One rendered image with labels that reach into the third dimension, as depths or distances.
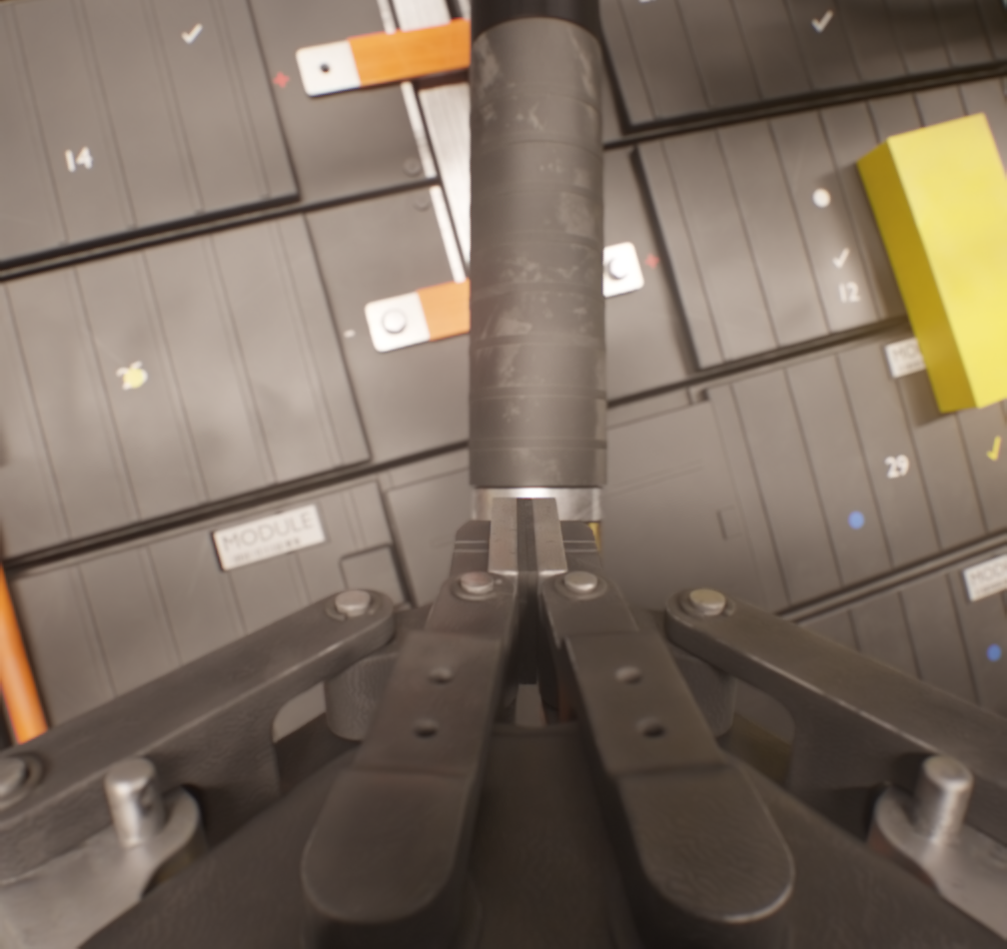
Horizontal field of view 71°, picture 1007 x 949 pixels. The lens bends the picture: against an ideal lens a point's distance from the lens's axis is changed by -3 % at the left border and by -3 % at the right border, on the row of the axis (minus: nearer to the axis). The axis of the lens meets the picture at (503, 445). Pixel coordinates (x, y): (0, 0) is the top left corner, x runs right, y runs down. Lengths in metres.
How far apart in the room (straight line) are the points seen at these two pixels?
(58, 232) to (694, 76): 0.35
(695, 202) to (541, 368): 0.24
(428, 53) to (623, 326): 0.18
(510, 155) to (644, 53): 0.24
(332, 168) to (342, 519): 0.19
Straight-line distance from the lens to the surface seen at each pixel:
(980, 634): 0.53
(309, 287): 0.39
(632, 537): 0.39
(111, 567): 0.40
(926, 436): 0.50
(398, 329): 0.38
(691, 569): 0.41
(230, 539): 0.39
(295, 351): 0.39
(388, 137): 0.43
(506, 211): 0.24
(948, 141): 0.51
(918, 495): 0.49
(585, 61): 0.27
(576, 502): 0.23
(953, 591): 0.51
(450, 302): 0.39
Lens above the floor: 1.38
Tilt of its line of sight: 80 degrees down
